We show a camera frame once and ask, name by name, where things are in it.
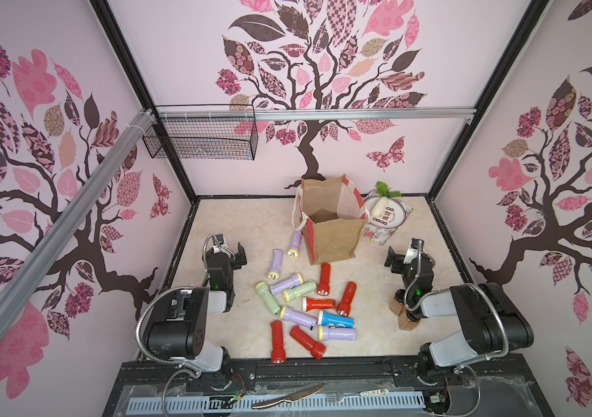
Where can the light green flashlight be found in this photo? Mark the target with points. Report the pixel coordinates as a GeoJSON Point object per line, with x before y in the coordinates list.
{"type": "Point", "coordinates": [269, 300]}
{"type": "Point", "coordinates": [292, 294]}

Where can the white toy radish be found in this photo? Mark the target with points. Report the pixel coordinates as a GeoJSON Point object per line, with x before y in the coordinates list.
{"type": "Point", "coordinates": [385, 194]}

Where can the horizontal aluminium rail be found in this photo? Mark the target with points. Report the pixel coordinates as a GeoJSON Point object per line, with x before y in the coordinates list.
{"type": "Point", "coordinates": [318, 114]}

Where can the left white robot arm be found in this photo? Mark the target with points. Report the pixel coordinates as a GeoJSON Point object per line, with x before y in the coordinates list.
{"type": "Point", "coordinates": [172, 329]}

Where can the brown jute tote bag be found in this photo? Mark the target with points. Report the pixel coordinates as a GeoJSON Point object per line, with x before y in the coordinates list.
{"type": "Point", "coordinates": [330, 215]}

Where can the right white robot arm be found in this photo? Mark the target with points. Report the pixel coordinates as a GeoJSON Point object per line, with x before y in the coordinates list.
{"type": "Point", "coordinates": [491, 325]}

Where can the purple flashlight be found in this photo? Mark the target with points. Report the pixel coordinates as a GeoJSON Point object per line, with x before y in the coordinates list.
{"type": "Point", "coordinates": [299, 318]}
{"type": "Point", "coordinates": [276, 264]}
{"type": "Point", "coordinates": [294, 249]}
{"type": "Point", "coordinates": [326, 333]}
{"type": "Point", "coordinates": [292, 282]}

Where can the black wire basket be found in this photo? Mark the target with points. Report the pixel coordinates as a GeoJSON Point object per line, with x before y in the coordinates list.
{"type": "Point", "coordinates": [204, 131]}

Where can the light green flashlight left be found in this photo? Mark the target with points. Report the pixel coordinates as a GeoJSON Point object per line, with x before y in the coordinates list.
{"type": "Point", "coordinates": [269, 300]}

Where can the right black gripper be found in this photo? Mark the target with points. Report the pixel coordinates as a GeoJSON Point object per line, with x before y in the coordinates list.
{"type": "Point", "coordinates": [400, 259]}

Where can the blue flashlight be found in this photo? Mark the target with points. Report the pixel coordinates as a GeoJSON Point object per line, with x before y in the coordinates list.
{"type": "Point", "coordinates": [331, 320]}

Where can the light green flashlight middle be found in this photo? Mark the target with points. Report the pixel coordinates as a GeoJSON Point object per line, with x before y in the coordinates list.
{"type": "Point", "coordinates": [292, 294]}

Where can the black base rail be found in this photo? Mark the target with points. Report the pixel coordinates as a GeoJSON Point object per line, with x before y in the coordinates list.
{"type": "Point", "coordinates": [236, 373]}

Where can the spice jar black lid rear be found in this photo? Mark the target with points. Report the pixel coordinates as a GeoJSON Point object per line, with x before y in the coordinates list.
{"type": "Point", "coordinates": [396, 307]}

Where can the diagonal aluminium rail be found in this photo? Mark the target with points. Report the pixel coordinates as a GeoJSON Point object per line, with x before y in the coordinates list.
{"type": "Point", "coordinates": [18, 292]}

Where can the red flashlight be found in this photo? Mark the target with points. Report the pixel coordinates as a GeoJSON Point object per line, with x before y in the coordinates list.
{"type": "Point", "coordinates": [324, 285]}
{"type": "Point", "coordinates": [344, 306]}
{"type": "Point", "coordinates": [278, 354]}
{"type": "Point", "coordinates": [309, 304]}
{"type": "Point", "coordinates": [316, 349]}

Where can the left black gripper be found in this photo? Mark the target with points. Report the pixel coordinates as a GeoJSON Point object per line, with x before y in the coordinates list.
{"type": "Point", "coordinates": [239, 258]}

